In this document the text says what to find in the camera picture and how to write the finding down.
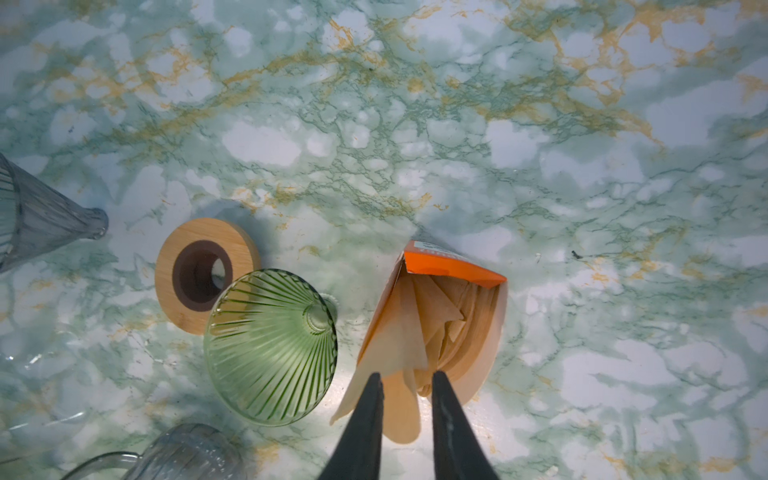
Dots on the ribbed glass carafe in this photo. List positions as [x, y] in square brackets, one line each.
[187, 451]

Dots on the green glass dripper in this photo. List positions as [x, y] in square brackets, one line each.
[271, 347]

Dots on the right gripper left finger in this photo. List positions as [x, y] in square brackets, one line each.
[358, 452]

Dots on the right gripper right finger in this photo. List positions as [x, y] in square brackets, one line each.
[457, 453]

